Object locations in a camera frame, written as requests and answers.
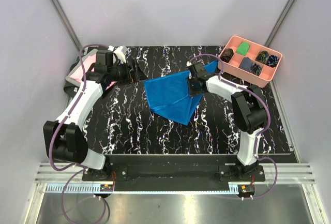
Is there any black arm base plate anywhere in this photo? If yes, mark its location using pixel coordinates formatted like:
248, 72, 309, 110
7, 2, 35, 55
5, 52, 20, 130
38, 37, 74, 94
82, 157, 266, 195

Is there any dark blue patterned rolled tie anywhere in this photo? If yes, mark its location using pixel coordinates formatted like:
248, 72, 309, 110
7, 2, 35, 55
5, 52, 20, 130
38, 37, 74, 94
265, 55, 279, 68

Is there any grey folded shirt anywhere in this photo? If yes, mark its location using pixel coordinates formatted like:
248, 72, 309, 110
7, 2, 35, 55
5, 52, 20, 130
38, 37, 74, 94
65, 55, 90, 86

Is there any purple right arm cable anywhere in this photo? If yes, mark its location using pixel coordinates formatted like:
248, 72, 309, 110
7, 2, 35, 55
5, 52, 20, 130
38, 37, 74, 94
188, 53, 279, 200

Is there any blue satin napkin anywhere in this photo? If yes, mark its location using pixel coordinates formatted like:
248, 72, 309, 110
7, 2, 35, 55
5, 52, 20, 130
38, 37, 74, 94
143, 60, 219, 126

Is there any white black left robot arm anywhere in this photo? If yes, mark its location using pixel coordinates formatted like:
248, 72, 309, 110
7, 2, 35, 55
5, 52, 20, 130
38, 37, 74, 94
43, 46, 147, 181

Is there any aluminium frame rail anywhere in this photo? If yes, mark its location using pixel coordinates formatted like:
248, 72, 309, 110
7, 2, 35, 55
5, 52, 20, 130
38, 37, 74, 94
49, 0, 83, 51

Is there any brown patterned rolled tie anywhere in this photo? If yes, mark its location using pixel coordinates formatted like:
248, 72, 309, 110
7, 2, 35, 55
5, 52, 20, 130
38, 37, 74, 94
221, 48, 234, 63

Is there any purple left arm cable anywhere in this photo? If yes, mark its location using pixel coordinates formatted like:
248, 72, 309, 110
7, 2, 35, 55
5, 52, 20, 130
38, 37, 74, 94
49, 43, 114, 222

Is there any grey slotted cable duct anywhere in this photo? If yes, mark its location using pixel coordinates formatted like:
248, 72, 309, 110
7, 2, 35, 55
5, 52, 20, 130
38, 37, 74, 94
46, 183, 114, 194

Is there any pink folded shirt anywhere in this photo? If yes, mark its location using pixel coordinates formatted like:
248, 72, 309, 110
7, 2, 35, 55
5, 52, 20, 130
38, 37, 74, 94
69, 54, 116, 90

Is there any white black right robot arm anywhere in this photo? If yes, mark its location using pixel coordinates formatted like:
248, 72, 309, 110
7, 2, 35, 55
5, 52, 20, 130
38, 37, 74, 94
186, 62, 271, 181

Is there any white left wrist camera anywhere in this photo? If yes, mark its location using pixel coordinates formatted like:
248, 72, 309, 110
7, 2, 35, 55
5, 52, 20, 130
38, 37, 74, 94
108, 46, 127, 64

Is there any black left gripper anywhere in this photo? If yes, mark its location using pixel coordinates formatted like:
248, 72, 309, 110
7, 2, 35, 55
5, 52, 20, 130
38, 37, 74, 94
108, 58, 147, 86

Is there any dark green patterned rolled tie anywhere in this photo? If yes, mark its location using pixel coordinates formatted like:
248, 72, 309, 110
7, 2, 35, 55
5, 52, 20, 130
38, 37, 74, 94
249, 63, 262, 76

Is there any blue yellow patterned rolled tie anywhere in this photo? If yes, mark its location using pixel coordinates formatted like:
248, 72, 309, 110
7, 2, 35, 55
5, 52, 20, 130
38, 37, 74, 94
255, 51, 269, 64

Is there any pink divided organizer tray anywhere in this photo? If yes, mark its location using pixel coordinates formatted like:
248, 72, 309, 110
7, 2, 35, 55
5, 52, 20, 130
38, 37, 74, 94
218, 36, 282, 88

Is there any green rolled cloth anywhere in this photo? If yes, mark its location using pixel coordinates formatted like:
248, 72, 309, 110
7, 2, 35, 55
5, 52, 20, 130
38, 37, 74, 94
236, 41, 250, 56

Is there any grey rolled cloth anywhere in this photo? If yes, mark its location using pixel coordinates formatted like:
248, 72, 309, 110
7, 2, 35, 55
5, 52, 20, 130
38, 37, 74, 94
239, 57, 253, 71

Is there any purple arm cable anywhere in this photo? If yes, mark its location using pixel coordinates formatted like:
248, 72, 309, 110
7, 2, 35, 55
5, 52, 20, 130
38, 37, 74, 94
49, 43, 114, 222
188, 53, 279, 200

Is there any black folded garment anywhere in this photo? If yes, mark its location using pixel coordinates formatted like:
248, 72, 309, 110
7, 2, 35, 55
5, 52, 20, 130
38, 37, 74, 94
64, 47, 97, 97

